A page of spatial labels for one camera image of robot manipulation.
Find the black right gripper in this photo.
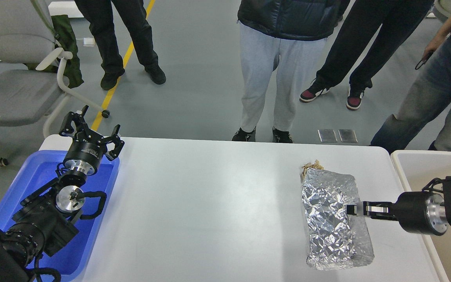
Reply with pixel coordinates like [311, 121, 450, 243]
[346, 192, 447, 236]

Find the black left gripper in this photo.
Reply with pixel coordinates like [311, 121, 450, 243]
[59, 105, 125, 175]

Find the silver foil bag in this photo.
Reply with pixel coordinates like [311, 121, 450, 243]
[302, 168, 375, 271]

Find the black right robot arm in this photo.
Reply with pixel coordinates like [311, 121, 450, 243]
[346, 176, 451, 236]

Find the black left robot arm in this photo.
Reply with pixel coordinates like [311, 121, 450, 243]
[0, 106, 124, 282]

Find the blue plastic tray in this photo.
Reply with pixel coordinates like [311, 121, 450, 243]
[0, 150, 120, 276]

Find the crumpled brown paper ball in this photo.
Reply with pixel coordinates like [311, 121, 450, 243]
[301, 159, 325, 179]

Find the right metal floor plate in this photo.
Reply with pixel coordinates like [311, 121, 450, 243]
[338, 130, 358, 143]

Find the metal floor plate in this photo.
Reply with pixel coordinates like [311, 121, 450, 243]
[338, 130, 358, 143]
[318, 129, 337, 143]

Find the beige plastic bin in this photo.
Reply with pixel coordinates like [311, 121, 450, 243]
[391, 150, 451, 282]

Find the left metal floor plate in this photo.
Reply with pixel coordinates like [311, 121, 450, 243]
[318, 129, 337, 143]

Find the white floor socket box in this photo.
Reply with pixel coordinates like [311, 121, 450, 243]
[83, 38, 96, 47]

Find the green jacket on chair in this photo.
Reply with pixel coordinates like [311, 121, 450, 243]
[38, 11, 84, 88]

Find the grey office chair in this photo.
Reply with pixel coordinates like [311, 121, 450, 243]
[0, 0, 111, 167]

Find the person in black trousers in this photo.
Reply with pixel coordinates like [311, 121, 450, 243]
[74, 0, 167, 91]

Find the person in blue jeans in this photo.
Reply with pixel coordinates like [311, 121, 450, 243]
[370, 16, 451, 153]

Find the person with red shoes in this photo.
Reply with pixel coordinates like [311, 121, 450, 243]
[299, 0, 433, 110]

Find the person in grey sweatpants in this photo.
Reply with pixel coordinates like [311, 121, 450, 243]
[232, 0, 342, 143]

